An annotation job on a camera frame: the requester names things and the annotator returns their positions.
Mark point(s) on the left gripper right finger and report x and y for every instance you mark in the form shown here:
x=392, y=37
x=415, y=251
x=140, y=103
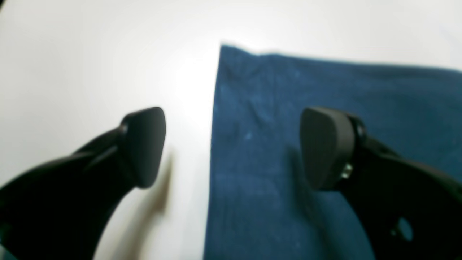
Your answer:
x=408, y=210

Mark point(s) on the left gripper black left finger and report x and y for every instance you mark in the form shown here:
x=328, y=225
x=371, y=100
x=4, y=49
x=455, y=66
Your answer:
x=59, y=210

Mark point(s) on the dark blue t-shirt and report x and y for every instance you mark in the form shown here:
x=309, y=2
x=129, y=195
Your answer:
x=261, y=205

